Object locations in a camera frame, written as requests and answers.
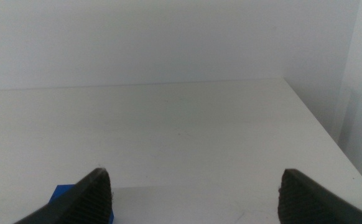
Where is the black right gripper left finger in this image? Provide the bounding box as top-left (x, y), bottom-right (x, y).
top-left (12, 167), bottom-right (113, 224)

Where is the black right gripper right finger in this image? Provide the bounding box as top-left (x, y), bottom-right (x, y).
top-left (277, 169), bottom-right (362, 224)

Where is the blue cube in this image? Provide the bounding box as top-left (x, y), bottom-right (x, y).
top-left (48, 184), bottom-right (115, 224)

